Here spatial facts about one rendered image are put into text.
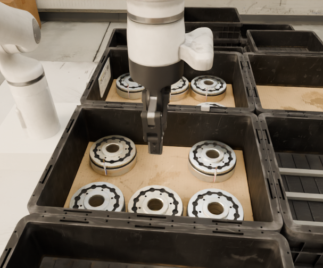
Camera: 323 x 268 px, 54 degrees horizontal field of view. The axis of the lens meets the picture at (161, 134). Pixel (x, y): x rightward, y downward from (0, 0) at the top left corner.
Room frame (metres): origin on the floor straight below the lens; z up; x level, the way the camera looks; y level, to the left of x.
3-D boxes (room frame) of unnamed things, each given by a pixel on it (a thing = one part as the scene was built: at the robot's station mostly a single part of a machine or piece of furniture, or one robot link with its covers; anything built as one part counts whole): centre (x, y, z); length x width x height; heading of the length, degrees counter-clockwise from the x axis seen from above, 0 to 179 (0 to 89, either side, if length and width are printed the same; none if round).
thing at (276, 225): (0.43, 0.00, 0.92); 0.40 x 0.30 x 0.02; 85
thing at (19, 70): (0.70, 0.34, 1.01); 0.09 x 0.09 x 0.17; 4
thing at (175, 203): (0.37, 0.01, 0.86); 0.10 x 0.10 x 0.01
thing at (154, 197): (0.37, 0.01, 0.86); 0.05 x 0.05 x 0.01
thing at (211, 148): (0.50, -0.11, 0.86); 0.05 x 0.05 x 0.01
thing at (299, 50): (1.72, -0.71, 0.37); 0.40 x 0.30 x 0.45; 88
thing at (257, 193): (0.43, 0.00, 0.87); 0.40 x 0.30 x 0.11; 85
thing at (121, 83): (0.82, 0.08, 0.86); 0.10 x 0.10 x 0.01
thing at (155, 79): (0.40, 0.01, 1.11); 0.08 x 0.08 x 0.09
